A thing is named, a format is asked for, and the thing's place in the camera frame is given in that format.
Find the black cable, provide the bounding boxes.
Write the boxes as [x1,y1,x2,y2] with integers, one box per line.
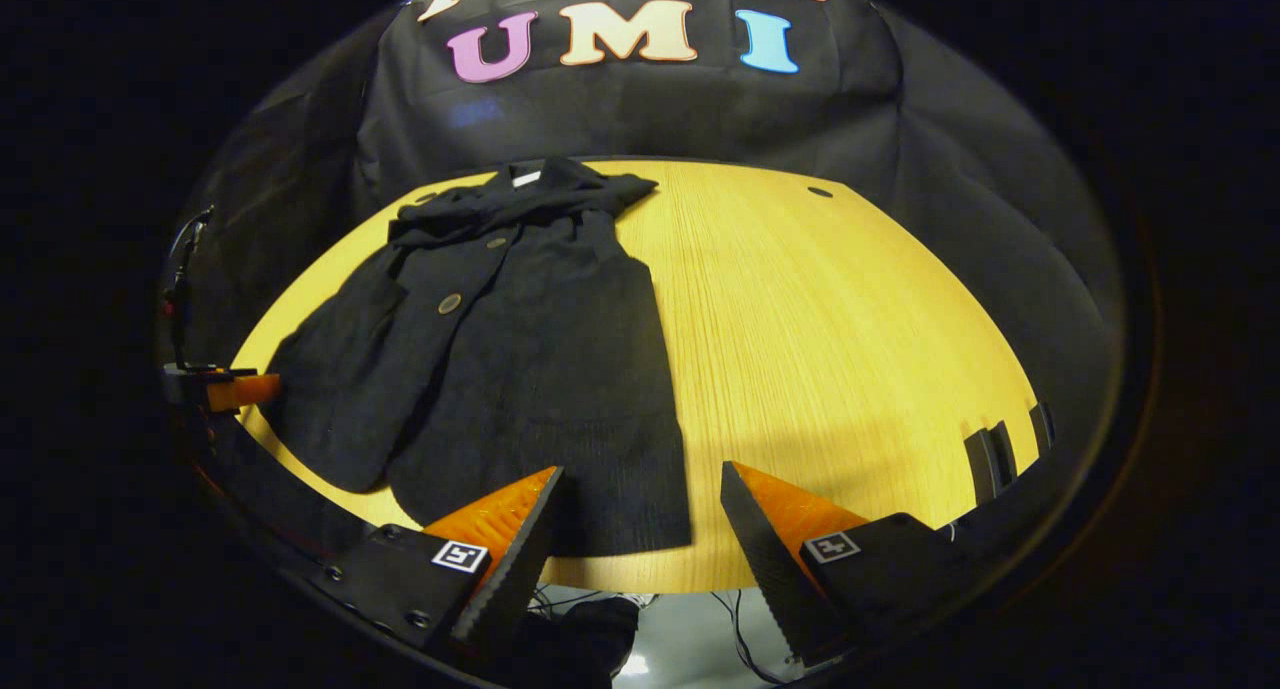
[712,589,791,686]

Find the black jacket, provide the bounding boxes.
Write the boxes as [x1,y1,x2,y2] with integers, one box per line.
[262,156,694,558]

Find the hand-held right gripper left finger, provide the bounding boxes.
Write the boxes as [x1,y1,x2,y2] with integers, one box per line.
[310,466,566,670]

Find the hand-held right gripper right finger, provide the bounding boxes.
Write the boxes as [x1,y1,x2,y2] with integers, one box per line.
[718,459,976,670]

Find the dark cloth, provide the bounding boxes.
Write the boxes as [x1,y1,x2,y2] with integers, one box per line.
[500,597,641,689]

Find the black rectangular block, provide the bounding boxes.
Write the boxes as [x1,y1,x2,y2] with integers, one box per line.
[965,421,1019,502]

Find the black backdrop cloth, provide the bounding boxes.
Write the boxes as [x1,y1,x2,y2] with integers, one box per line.
[165,0,1126,490]

